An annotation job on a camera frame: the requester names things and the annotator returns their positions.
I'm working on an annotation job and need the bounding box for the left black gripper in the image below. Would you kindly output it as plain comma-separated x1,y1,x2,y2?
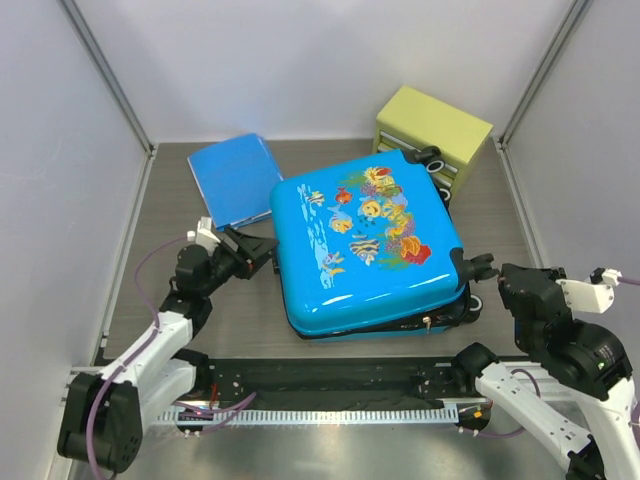
200,226,277,297

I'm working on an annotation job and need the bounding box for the blue suitcase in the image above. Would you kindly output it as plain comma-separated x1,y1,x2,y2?
270,146,496,340

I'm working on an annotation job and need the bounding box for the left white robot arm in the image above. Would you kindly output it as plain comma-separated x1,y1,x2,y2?
57,217,278,479

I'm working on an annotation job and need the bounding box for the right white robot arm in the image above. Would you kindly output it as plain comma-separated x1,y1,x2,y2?
450,263,639,479

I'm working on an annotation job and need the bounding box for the blue file folder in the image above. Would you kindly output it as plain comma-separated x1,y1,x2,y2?
187,133,283,231

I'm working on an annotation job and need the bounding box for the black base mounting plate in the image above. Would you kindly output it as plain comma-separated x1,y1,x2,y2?
180,357,486,411

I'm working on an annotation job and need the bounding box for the olive green drawer box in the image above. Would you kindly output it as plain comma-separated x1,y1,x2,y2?
372,85,493,195

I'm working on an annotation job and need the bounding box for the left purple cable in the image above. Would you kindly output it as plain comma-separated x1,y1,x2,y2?
87,236,259,480

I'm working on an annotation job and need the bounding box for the white slotted cable duct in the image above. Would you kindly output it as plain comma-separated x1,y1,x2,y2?
152,404,459,428

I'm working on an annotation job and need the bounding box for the right aluminium frame post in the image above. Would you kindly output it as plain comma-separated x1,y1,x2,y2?
498,0,596,149

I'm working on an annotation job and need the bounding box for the aluminium frame post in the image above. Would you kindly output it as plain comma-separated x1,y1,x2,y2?
55,0,158,159
498,0,596,149

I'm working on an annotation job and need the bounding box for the left aluminium frame post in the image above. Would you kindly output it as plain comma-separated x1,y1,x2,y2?
55,0,158,159

